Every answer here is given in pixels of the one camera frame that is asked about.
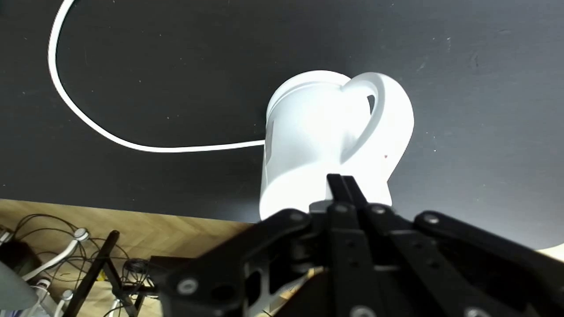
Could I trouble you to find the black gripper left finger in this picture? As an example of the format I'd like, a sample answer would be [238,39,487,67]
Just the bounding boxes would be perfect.
[147,173,378,317]

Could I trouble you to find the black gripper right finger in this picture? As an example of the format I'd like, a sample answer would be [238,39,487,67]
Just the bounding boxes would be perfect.
[342,175,564,317]

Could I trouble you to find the white electric kettle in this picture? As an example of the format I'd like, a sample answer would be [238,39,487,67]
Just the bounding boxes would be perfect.
[256,69,416,222]

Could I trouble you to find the black slanted bar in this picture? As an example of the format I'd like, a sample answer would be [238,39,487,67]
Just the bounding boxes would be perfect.
[62,229,142,317]

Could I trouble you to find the thin white floor cable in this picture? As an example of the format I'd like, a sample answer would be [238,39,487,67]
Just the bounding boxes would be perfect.
[22,227,92,286]

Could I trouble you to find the tangled black wires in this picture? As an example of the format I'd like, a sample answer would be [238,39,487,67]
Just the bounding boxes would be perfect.
[0,212,134,317]

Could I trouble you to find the white kettle power cable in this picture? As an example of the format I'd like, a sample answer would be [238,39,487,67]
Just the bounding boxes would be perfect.
[48,0,268,157]

